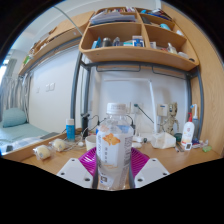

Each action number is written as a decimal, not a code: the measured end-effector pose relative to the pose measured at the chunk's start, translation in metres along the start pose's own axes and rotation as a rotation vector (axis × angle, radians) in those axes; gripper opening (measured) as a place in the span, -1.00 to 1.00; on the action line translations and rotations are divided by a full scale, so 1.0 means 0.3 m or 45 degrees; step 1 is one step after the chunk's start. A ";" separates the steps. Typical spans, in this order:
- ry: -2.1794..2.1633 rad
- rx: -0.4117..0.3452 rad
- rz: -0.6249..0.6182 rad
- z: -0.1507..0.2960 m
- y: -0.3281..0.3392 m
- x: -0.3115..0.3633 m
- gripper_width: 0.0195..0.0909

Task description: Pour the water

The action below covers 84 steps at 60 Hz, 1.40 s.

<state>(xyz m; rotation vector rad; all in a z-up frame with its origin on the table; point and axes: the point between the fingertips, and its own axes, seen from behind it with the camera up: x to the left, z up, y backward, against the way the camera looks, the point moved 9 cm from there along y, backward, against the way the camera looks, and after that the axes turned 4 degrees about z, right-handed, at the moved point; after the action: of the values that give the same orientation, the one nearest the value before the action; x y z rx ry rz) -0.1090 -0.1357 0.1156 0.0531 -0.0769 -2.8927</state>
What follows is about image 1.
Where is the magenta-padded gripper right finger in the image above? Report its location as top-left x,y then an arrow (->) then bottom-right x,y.
128,146 -> 171,190

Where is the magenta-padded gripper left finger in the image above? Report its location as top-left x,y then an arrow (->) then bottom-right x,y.
56,146 -> 99,190

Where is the clear plastic drink bottle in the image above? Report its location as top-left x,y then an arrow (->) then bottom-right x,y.
95,102 -> 134,192

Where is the plastic-wrapped round bun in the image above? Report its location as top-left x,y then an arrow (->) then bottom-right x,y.
49,137 -> 68,153
32,144 -> 54,161

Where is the white crumpled bag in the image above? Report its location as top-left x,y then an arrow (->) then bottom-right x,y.
150,131 -> 177,150

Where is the white cup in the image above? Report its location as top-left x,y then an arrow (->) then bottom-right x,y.
84,134 -> 98,152

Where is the black electric shaver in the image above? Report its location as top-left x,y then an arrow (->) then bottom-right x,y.
80,112 -> 92,138

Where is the white red-pump lotion bottle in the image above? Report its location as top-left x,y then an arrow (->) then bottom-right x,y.
181,111 -> 197,146

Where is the tree creature figurine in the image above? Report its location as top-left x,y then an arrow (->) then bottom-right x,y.
163,102 -> 181,136

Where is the white desk lamp bar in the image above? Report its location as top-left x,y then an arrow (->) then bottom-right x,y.
103,78 -> 159,135

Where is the bed with teal sheet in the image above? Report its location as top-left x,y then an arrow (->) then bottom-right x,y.
0,121 -> 52,149

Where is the teal pillow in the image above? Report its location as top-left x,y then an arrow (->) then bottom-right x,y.
1,107 -> 28,129

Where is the wooden shelf unit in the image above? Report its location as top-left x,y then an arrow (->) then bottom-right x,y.
78,5 -> 200,72

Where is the grey metal frame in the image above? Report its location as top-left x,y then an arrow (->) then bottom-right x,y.
69,49 -> 205,142

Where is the long wooden wall shelf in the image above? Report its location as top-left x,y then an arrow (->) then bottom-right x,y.
17,11 -> 96,77

